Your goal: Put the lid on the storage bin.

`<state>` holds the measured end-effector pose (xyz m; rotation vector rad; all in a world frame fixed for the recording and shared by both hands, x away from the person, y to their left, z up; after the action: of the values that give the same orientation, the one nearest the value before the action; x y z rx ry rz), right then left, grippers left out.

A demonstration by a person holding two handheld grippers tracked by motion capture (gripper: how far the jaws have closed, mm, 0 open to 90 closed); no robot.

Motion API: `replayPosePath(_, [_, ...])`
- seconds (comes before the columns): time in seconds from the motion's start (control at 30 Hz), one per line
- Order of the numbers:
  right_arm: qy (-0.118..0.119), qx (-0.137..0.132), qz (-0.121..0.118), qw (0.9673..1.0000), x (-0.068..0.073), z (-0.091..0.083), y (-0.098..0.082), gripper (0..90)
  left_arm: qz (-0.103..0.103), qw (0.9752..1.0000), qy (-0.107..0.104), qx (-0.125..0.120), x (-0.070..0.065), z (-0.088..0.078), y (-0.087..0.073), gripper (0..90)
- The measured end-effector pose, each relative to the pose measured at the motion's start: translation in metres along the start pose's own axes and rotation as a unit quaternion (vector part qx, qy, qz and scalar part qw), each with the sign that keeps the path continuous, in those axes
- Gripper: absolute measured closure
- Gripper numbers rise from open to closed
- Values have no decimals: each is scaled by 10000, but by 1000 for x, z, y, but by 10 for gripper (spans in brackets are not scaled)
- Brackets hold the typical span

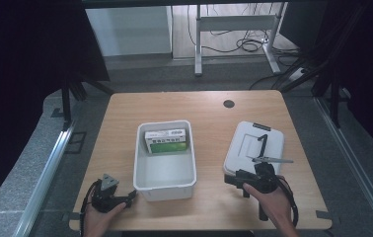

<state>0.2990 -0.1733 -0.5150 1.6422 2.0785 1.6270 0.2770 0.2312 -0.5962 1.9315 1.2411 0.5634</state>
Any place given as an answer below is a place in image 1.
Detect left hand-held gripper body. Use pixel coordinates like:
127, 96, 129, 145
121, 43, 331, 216
90, 173, 127, 214

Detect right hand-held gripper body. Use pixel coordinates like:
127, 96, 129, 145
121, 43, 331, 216
223, 157, 295, 222

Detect white plastic lid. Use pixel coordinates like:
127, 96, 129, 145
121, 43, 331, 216
222, 120, 285, 178

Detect white plastic bin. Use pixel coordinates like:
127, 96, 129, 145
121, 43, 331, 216
132, 119, 198, 202

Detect person's left hand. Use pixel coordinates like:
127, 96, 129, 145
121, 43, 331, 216
83, 201, 127, 237

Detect person's right hand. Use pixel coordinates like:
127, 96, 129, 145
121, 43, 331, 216
243, 182, 297, 231

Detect green and white box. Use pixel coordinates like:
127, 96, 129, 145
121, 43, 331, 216
144, 128, 188, 155

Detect black tripod stand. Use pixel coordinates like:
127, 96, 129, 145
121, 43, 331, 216
279, 58, 353, 130
49, 73, 114, 123

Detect black curtain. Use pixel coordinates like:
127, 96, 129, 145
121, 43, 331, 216
279, 0, 373, 166
0, 0, 111, 220

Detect white cabinet panel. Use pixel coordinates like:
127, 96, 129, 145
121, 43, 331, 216
85, 5, 174, 57

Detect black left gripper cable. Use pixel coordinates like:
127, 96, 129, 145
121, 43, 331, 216
79, 179, 104, 237

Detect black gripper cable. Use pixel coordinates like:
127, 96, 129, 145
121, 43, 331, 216
79, 179, 104, 237
274, 175, 300, 229

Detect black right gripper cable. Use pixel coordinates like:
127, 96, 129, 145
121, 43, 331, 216
274, 175, 300, 229

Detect aluminium rail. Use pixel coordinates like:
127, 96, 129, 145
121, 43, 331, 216
12, 120, 77, 237
315, 96, 373, 237

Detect black floor cables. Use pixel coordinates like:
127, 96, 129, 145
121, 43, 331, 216
186, 3, 302, 91

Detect white metal desk frame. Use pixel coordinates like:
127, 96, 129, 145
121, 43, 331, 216
193, 2, 289, 78

